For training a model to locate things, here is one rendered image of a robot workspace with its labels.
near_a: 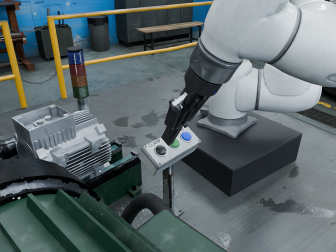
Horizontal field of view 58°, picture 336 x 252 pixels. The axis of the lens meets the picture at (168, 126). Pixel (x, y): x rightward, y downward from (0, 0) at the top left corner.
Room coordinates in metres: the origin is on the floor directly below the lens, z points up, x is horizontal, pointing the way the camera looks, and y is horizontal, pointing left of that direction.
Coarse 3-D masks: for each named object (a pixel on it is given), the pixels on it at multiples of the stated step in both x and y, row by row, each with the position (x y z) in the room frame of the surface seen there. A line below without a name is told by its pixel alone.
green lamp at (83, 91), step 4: (72, 88) 1.11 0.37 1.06; (76, 88) 1.10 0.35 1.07; (80, 88) 1.10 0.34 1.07; (84, 88) 1.11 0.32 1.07; (76, 92) 1.10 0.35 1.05; (80, 92) 1.10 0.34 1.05; (84, 92) 1.11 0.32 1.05; (88, 92) 1.14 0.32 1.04; (76, 96) 1.10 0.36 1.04; (80, 96) 1.10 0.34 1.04; (84, 96) 1.11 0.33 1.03
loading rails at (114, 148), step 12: (120, 144) 0.92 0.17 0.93; (120, 156) 0.92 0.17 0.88; (132, 156) 0.86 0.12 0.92; (108, 168) 0.79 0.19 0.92; (120, 168) 0.79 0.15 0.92; (132, 168) 0.83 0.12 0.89; (84, 180) 0.73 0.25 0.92; (96, 180) 0.73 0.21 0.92; (108, 180) 0.76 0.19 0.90; (120, 180) 0.79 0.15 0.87; (132, 180) 0.83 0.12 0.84; (96, 192) 0.72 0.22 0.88; (108, 192) 0.75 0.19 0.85; (120, 192) 0.79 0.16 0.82; (132, 192) 0.79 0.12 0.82; (108, 204) 0.75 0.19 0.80
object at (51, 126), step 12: (48, 108) 0.77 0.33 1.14; (60, 108) 0.76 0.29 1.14; (12, 120) 0.70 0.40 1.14; (24, 120) 0.72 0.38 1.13; (36, 120) 0.71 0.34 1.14; (48, 120) 0.72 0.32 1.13; (60, 120) 0.70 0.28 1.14; (72, 120) 0.72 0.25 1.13; (24, 132) 0.66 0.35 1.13; (36, 132) 0.65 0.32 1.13; (48, 132) 0.67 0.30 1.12; (60, 132) 0.69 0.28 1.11; (72, 132) 0.71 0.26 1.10; (24, 144) 0.67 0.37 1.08; (36, 144) 0.64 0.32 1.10; (48, 144) 0.67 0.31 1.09
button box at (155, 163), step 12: (180, 132) 0.75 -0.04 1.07; (192, 132) 0.77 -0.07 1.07; (156, 144) 0.68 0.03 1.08; (180, 144) 0.71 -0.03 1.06; (192, 144) 0.72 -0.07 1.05; (144, 156) 0.66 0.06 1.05; (156, 156) 0.65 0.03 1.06; (168, 156) 0.66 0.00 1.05; (180, 156) 0.70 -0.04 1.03; (156, 168) 0.63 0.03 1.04
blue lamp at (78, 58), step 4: (68, 52) 1.10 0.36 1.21; (72, 52) 1.10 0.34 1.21; (76, 52) 1.10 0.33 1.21; (80, 52) 1.11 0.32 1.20; (68, 56) 1.11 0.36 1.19; (72, 56) 1.10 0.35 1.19; (76, 56) 1.10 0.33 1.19; (80, 56) 1.11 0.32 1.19; (68, 60) 1.11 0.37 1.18; (72, 60) 1.10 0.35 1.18; (76, 60) 1.10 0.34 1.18; (80, 60) 1.11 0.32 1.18
